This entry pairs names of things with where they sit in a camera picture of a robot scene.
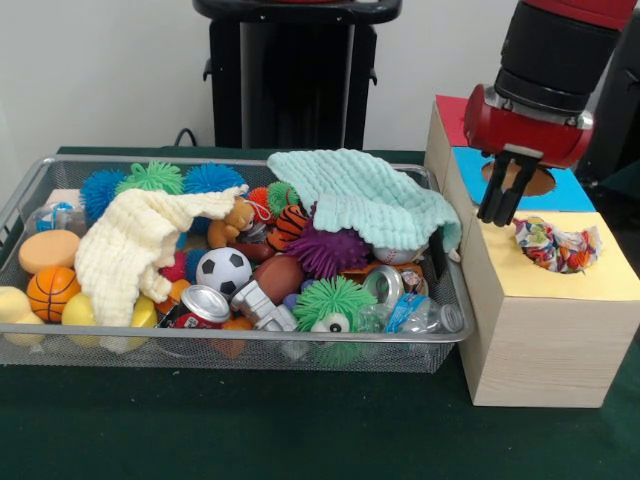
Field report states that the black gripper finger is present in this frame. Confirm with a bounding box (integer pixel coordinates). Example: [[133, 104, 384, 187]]
[[477, 146, 521, 223], [496, 152, 542, 228]]

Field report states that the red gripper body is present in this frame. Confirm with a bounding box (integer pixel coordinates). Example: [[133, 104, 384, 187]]
[[463, 84, 596, 170]]

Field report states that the multicoloured knotted rag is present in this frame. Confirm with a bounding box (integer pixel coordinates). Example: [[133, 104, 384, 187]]
[[512, 216, 604, 274]]

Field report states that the mint green knitted cloth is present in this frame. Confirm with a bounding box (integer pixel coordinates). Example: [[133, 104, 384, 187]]
[[267, 149, 464, 254]]

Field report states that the cream knitted cloth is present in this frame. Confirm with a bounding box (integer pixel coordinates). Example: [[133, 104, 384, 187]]
[[75, 185, 251, 327]]

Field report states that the clear shallow bin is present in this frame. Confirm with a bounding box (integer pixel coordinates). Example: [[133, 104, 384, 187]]
[[0, 153, 479, 374]]

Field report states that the white baseball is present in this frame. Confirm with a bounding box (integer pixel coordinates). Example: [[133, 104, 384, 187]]
[[373, 243, 429, 267]]

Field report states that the crushed plastic water bottle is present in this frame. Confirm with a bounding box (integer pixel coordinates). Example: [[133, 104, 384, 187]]
[[385, 294, 465, 337]]

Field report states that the purple spiky ball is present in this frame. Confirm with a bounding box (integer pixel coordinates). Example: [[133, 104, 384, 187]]
[[286, 223, 371, 280]]

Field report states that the green spiky ball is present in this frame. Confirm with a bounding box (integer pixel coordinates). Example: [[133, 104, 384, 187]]
[[292, 277, 373, 366]]

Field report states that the large blue spiky ball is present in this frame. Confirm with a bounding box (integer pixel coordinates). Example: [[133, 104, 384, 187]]
[[183, 163, 249, 196]]

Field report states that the small soccer ball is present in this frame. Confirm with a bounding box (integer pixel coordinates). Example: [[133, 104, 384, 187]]
[[196, 247, 254, 299]]

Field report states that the green fuzzy monster toy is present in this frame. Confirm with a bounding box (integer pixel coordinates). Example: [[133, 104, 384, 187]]
[[117, 160, 186, 194]]

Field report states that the dark green table cloth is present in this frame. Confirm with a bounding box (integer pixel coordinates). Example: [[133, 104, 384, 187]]
[[0, 145, 640, 480]]

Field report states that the plain yellow ball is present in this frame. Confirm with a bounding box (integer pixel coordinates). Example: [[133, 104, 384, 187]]
[[62, 292, 104, 327]]

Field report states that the pale orange round sponge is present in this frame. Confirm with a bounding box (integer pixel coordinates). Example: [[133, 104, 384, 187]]
[[18, 230, 81, 276]]

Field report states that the small orange basketball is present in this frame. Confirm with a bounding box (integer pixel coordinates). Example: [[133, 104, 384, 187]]
[[26, 266, 82, 323]]

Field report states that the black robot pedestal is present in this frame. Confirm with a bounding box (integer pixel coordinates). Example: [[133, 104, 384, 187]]
[[193, 0, 403, 151]]

